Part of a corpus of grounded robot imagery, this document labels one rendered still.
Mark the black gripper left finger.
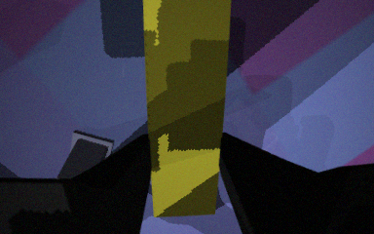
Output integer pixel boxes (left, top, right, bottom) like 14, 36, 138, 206
0, 135, 152, 234

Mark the yellow bar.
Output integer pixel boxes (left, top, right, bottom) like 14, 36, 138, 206
143, 0, 232, 217

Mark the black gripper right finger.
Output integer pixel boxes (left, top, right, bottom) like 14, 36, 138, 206
219, 133, 374, 234

